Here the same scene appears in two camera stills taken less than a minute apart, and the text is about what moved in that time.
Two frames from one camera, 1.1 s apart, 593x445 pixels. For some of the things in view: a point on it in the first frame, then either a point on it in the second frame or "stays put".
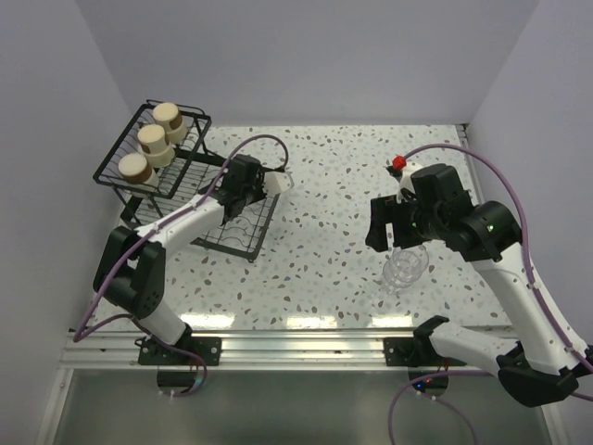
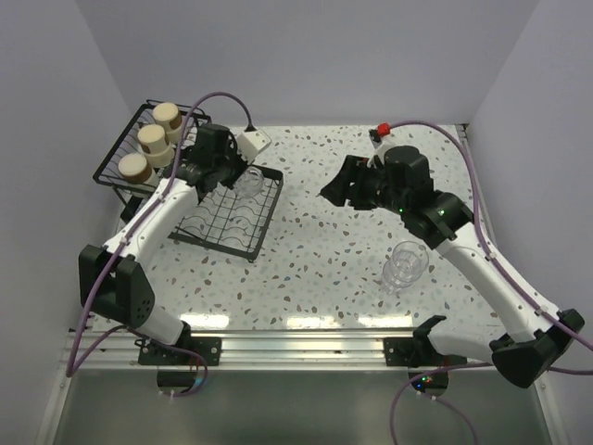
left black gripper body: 256,192 to 231,166
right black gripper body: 410,222 to 369,184
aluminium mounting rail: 307,349 stays put
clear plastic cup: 410,261 stays put
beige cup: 134,166 stays put
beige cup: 155,145 stays put
